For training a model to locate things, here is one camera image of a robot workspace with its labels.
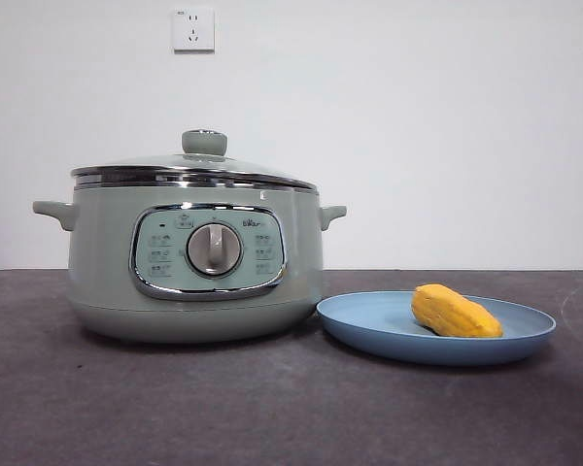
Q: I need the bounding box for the glass lid with green knob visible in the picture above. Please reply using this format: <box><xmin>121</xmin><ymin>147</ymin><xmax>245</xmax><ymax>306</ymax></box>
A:
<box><xmin>70</xmin><ymin>128</ymin><xmax>319</xmax><ymax>193</ymax></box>

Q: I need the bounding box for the yellow corn cob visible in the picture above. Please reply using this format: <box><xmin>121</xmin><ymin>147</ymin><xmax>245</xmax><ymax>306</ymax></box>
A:
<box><xmin>411</xmin><ymin>283</ymin><xmax>505</xmax><ymax>340</ymax></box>

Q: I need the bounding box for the blue round plate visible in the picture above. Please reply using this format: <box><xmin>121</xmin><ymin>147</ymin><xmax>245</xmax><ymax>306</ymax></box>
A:
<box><xmin>315</xmin><ymin>289</ymin><xmax>558</xmax><ymax>367</ymax></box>

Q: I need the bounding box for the pale green electric steamer pot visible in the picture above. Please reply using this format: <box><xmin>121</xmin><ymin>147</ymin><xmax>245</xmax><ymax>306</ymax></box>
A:
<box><xmin>32</xmin><ymin>186</ymin><xmax>348</xmax><ymax>346</ymax></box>

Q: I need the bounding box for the white wall socket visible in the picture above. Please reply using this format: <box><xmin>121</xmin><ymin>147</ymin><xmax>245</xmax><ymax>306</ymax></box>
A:
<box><xmin>171</xmin><ymin>6</ymin><xmax>216</xmax><ymax>54</ymax></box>

